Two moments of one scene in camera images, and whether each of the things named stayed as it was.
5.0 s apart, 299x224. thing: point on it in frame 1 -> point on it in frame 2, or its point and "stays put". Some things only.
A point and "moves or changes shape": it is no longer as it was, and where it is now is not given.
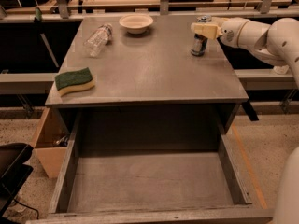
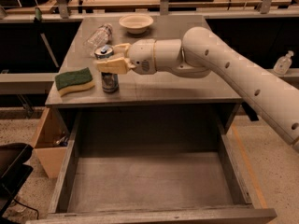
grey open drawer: x=150 y=166 stays put
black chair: x=13 y=171 stays put
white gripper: x=230 y=32 -> x=141 y=55
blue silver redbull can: x=199 y=45 moves or changes shape
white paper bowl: x=136 y=23 stays put
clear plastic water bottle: x=98 y=39 stays put
